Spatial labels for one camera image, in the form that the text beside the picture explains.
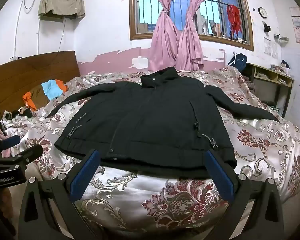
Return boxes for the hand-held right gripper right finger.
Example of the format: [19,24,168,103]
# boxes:
[204,150,284,240]

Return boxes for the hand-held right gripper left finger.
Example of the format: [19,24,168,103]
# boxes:
[18,149,102,240]

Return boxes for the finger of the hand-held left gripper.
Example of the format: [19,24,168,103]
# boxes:
[0,134,21,152]
[14,144,44,165]

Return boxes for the black jacket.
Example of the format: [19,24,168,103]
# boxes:
[44,67,280,179]

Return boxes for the dark cloth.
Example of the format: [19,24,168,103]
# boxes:
[17,107,33,118]

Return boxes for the floral satin bedspread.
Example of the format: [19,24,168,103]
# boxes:
[1,66,300,240]

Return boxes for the orange blue brown garment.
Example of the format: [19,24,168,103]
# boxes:
[22,79,68,112]

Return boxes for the wooden headboard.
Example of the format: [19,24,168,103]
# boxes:
[0,51,81,120]

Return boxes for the wooden desk with shelves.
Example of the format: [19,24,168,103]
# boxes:
[242,62,295,117]

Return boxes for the blue backpack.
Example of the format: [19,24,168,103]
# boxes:
[227,52,248,74]

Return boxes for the pink curtain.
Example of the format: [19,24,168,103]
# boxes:
[150,0,182,72]
[176,0,224,72]

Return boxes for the cloth-covered air conditioner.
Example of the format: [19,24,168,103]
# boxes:
[38,0,86,22]

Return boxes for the red hanging garment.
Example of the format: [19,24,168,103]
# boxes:
[226,4,241,40]

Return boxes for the black wall cable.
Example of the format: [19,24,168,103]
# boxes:
[51,20,66,64]

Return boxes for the white wall cable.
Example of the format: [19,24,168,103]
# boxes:
[13,0,32,58]

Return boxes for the white wall papers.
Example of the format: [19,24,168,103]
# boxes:
[264,37,279,58]

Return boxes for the small wall shelf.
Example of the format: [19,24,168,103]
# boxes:
[274,34,289,46]

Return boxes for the cluster of wall certificates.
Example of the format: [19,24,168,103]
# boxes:
[289,6,300,44]

